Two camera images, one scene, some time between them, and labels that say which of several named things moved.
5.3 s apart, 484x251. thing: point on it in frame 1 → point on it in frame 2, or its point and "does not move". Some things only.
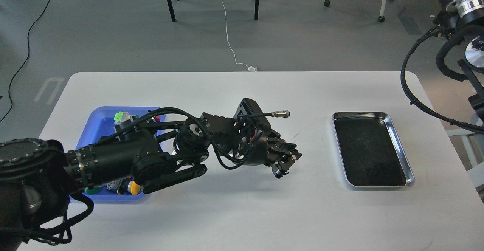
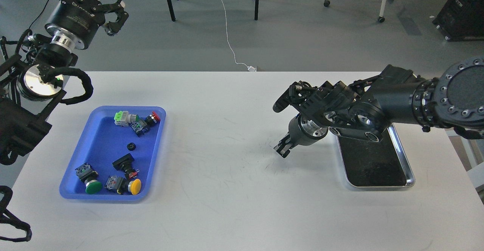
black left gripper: [253, 131] → [75, 22]
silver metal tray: [371, 154] does not move
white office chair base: [382, 17] does not move
